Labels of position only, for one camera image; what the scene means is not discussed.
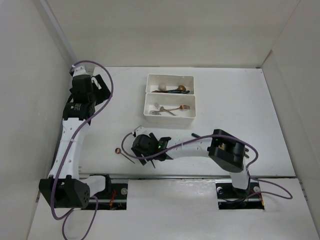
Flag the copper fork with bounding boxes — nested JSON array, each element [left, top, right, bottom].
[[167, 104, 191, 111]]

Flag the gold fork green handle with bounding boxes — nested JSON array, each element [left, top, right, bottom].
[[244, 147, 250, 159]]

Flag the black spoon green handle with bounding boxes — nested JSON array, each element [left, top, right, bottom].
[[160, 90, 184, 94]]

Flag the white far plastic container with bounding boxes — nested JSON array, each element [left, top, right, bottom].
[[145, 74, 195, 95]]

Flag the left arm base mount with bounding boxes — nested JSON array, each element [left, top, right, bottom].
[[95, 179, 128, 211]]

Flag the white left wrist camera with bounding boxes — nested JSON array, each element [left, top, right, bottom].
[[69, 63, 95, 77]]

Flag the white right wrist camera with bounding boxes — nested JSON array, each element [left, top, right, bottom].
[[131, 125, 149, 138]]

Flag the white near plastic container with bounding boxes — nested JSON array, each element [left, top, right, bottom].
[[143, 92, 196, 126]]

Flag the white ceramic spoon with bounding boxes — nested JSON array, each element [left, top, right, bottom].
[[158, 83, 167, 92]]

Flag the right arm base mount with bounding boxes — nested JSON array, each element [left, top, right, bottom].
[[215, 181, 265, 210]]

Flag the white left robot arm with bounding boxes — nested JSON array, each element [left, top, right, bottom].
[[39, 73, 112, 209]]

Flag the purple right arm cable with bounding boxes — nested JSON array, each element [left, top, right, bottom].
[[121, 131, 294, 201]]

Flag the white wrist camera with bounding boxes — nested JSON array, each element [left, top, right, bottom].
[[131, 125, 149, 138], [69, 63, 95, 77]]

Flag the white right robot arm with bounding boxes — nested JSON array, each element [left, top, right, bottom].
[[131, 129, 250, 197]]

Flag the white plastic container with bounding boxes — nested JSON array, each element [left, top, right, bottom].
[[143, 92, 196, 126], [145, 74, 195, 95]]

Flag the small copper spoon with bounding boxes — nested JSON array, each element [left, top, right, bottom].
[[114, 147, 135, 164]]

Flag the large copper spoon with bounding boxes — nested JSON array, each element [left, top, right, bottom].
[[172, 85, 186, 91]]

